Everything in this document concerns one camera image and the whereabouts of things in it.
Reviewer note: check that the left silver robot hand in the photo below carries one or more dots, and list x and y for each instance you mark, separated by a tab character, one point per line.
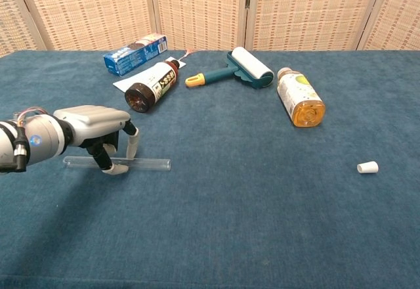
95	120

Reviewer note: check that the clear glass test tube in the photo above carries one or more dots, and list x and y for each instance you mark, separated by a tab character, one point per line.
151	164

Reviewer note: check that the small white tube cap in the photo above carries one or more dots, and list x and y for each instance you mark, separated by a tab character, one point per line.
367	168

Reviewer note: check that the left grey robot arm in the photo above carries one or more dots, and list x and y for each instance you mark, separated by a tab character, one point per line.
39	138

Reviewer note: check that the white paper card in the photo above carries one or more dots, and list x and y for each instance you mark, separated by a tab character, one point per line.
126	83

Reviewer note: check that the dark brown sauce bottle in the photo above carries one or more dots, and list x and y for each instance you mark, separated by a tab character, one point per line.
144	93

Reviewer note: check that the blue cookie box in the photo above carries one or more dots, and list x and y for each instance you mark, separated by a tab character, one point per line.
131	59

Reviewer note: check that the woven folding screen panel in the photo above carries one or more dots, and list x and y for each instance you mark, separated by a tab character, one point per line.
200	10
400	16
85	10
13	23
311	10

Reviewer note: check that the small pink white tag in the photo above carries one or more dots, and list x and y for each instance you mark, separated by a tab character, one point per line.
187	53

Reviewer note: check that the blue tablecloth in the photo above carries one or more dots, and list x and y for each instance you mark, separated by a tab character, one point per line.
210	220

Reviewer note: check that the teal lint roller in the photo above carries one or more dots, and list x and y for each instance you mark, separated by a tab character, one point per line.
252	67

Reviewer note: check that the yellow juice bottle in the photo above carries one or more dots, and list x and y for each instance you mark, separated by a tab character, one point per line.
302	98

